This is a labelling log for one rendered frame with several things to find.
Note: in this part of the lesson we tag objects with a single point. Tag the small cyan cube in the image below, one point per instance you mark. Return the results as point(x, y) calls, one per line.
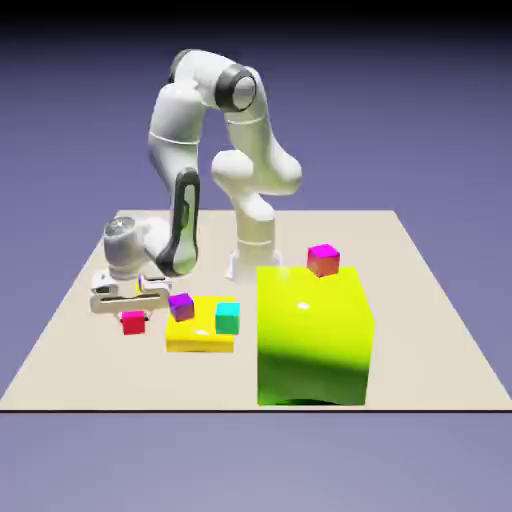
point(227, 318)

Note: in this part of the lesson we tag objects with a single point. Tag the small red cube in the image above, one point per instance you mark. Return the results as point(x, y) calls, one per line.
point(133, 323)

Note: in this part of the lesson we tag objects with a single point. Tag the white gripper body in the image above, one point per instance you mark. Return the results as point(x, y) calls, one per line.
point(128, 300)

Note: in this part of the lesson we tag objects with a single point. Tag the small purple cube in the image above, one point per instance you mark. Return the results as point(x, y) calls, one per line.
point(181, 307)

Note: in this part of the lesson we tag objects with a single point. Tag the large yellow box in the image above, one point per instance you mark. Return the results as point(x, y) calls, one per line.
point(202, 334)

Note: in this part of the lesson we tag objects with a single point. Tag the small magenta cube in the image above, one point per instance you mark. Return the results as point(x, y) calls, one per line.
point(323, 260)

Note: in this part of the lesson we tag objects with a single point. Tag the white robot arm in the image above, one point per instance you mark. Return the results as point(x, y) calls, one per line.
point(176, 120)

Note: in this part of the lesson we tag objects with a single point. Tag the large yellow-green box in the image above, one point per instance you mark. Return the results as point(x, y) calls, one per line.
point(312, 340)

